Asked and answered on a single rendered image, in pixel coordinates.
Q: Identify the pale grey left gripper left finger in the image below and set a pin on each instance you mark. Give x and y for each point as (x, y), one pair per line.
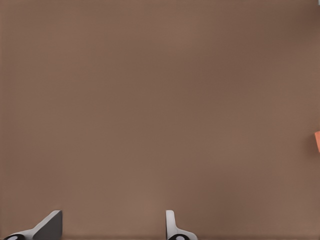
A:
(49, 226)

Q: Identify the red wooden cube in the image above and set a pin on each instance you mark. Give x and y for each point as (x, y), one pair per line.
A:
(317, 141)

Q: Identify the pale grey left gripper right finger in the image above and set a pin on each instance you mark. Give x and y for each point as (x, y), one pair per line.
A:
(171, 225)

